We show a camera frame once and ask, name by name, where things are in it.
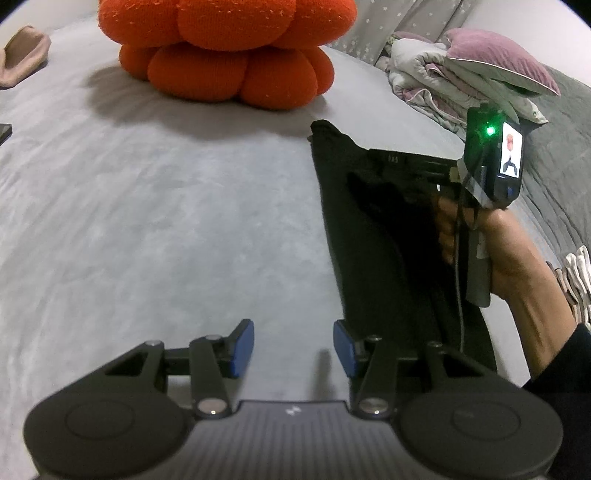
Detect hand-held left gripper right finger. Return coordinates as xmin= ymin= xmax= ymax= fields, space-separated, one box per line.
xmin=333 ymin=319 xmax=483 ymax=420

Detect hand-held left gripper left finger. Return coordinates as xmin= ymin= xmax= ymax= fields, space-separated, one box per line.
xmin=104 ymin=318 xmax=256 ymax=420

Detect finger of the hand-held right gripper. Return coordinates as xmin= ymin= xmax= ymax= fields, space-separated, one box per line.
xmin=346 ymin=171 xmax=444 ymax=205

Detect black garment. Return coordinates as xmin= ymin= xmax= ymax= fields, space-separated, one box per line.
xmin=308 ymin=119 xmax=498 ymax=374

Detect white striped folded clothes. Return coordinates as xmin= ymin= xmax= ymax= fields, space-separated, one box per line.
xmin=547 ymin=244 xmax=591 ymax=324

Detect person's right hand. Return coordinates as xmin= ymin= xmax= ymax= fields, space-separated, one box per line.
xmin=436 ymin=196 xmax=555 ymax=305

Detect grey quilted bed cover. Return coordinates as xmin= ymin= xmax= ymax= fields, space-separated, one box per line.
xmin=522 ymin=65 xmax=591 ymax=259

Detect purple pillow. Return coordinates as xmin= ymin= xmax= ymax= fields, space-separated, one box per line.
xmin=443 ymin=28 xmax=561 ymax=97

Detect folded grey pink quilt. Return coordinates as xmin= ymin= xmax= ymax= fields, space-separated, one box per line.
xmin=376 ymin=34 xmax=550 ymax=139

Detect grey star-print curtain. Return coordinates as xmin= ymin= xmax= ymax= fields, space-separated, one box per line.
xmin=330 ymin=0 xmax=485 ymax=61

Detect orange pumpkin plush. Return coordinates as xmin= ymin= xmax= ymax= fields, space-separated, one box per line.
xmin=97 ymin=0 xmax=358 ymax=110

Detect beige cloth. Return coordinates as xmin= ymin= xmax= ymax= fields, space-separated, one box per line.
xmin=0 ymin=25 xmax=51 ymax=89

